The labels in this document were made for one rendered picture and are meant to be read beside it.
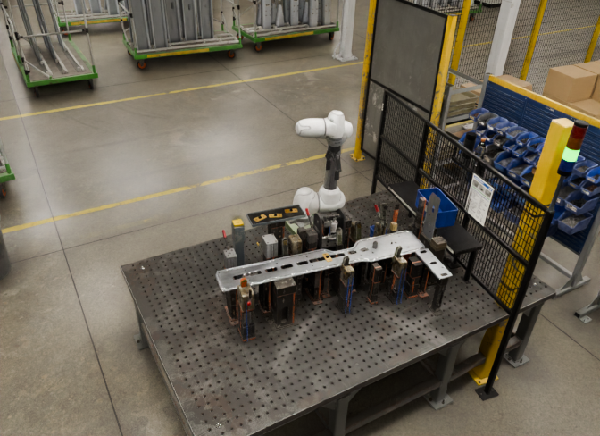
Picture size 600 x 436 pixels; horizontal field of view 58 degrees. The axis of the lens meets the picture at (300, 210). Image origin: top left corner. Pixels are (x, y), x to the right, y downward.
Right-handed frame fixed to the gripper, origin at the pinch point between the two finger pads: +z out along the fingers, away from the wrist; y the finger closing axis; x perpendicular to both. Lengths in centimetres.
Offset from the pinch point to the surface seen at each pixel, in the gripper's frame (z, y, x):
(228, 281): 46, 27, -77
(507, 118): 27, -87, 215
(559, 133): -49, 76, 93
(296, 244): 40, 13, -28
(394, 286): 64, 46, 28
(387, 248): 46, 29, 30
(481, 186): 6, 35, 90
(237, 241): 43, -5, -61
